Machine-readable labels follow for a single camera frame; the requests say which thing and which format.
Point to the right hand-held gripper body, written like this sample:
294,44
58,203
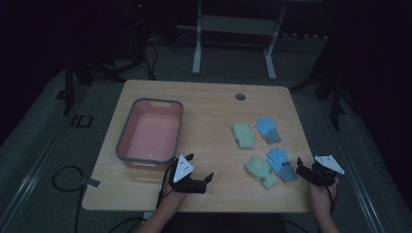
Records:
325,170

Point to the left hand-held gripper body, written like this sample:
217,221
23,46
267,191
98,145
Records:
183,170

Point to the blue glove with grey cuff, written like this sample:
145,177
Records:
267,127
281,163

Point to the pink plastic basin grey rim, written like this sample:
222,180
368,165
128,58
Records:
152,132

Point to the person's right hand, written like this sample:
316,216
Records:
320,195

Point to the person's left hand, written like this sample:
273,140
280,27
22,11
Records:
173,200

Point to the light green glove with print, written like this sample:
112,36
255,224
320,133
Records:
262,173

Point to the plain light green glove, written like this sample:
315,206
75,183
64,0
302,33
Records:
244,136

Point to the black metal stand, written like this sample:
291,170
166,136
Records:
335,97
68,87

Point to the white metal desk frame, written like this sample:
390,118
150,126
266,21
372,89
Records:
238,24

